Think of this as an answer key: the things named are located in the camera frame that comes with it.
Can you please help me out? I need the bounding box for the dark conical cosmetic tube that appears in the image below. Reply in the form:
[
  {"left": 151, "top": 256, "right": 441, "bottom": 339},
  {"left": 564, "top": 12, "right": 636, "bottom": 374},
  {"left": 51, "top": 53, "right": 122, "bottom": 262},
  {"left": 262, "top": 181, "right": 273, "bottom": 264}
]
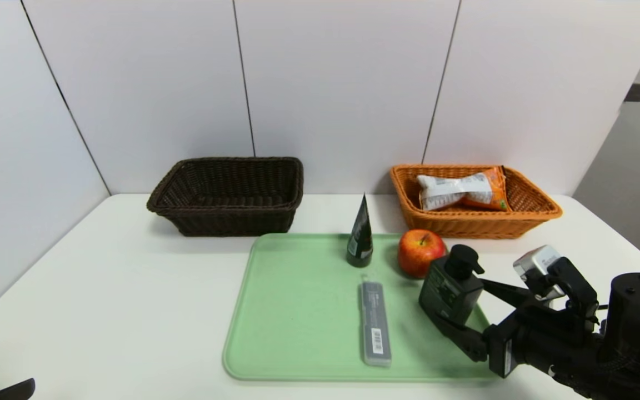
[{"left": 346, "top": 193, "right": 374, "bottom": 268}]

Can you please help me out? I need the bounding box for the grey door panel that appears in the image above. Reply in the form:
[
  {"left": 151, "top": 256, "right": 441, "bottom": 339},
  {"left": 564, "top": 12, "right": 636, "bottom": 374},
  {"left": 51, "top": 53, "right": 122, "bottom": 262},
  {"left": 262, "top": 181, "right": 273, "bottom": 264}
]
[{"left": 573, "top": 6, "right": 640, "bottom": 273}]

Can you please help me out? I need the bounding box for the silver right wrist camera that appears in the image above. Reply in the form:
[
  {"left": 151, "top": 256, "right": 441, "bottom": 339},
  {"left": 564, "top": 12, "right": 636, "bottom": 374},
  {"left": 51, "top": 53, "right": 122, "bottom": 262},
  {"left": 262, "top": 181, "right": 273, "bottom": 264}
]
[{"left": 513, "top": 245, "right": 598, "bottom": 312}]

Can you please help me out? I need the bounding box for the orange snack bag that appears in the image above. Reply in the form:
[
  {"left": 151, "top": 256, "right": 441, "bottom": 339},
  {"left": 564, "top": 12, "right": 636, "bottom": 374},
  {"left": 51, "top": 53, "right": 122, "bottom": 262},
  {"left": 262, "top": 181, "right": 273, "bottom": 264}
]
[{"left": 416, "top": 167, "right": 509, "bottom": 212}]

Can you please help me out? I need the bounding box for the dark brown wicker basket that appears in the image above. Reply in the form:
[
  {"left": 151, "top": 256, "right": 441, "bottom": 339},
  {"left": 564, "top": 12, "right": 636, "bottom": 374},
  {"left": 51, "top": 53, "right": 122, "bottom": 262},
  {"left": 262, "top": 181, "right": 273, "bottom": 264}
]
[{"left": 146, "top": 157, "right": 304, "bottom": 237}]

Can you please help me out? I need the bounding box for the red apple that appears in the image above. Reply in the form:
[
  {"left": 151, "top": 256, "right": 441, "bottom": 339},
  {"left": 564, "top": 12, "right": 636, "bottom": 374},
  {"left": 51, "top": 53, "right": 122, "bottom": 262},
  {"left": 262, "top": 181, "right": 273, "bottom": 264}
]
[{"left": 397, "top": 229, "right": 447, "bottom": 279}]

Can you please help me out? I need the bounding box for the light green plastic tray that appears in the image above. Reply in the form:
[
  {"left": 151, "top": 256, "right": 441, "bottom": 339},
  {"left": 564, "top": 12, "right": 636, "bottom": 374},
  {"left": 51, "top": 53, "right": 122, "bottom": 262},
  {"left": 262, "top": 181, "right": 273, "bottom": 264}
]
[{"left": 222, "top": 233, "right": 508, "bottom": 384}]

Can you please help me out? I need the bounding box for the clear plastic case with barcode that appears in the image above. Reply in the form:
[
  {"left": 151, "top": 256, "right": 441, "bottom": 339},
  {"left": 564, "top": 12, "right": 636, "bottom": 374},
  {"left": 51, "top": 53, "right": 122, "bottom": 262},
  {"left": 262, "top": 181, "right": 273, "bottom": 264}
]
[{"left": 360, "top": 273, "right": 393, "bottom": 368}]

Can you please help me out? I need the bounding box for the orange wicker basket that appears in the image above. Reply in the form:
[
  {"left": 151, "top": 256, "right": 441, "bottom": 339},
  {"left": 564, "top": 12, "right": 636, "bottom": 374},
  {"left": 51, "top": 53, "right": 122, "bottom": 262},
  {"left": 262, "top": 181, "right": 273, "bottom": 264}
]
[{"left": 390, "top": 164, "right": 564, "bottom": 240}]

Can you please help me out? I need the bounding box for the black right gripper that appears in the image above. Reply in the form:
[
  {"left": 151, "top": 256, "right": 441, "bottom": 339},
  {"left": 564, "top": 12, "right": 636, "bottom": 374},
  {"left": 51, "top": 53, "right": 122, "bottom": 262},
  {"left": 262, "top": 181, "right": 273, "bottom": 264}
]
[{"left": 434, "top": 278, "right": 602, "bottom": 379}]

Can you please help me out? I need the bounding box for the dark green pump bottle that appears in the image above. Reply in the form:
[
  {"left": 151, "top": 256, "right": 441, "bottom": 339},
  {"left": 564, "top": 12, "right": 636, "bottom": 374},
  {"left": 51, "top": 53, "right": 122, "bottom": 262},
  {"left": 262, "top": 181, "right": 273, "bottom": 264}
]
[{"left": 418, "top": 244, "right": 486, "bottom": 327}]

